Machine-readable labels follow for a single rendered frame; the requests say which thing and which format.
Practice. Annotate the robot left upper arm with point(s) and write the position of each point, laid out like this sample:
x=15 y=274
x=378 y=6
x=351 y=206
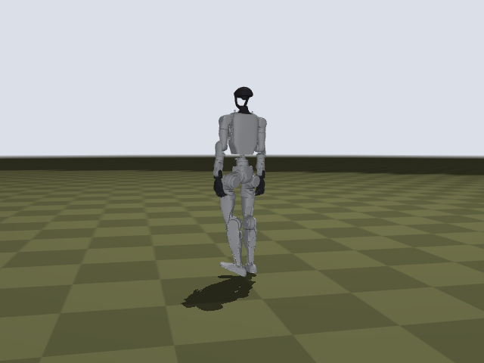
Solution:
x=224 y=122

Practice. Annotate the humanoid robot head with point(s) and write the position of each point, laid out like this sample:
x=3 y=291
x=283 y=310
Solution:
x=244 y=93

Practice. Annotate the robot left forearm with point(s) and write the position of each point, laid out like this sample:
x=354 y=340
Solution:
x=218 y=165

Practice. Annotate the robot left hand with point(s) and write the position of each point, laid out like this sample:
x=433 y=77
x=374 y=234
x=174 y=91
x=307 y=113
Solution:
x=218 y=187

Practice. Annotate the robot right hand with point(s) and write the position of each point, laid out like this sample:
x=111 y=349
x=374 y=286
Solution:
x=261 y=187

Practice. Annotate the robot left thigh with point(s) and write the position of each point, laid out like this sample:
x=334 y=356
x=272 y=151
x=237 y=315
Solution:
x=229 y=181

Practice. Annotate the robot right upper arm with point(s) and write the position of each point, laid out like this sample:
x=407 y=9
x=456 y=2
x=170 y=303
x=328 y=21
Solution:
x=261 y=135

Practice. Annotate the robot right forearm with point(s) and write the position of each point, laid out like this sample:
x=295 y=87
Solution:
x=260 y=163

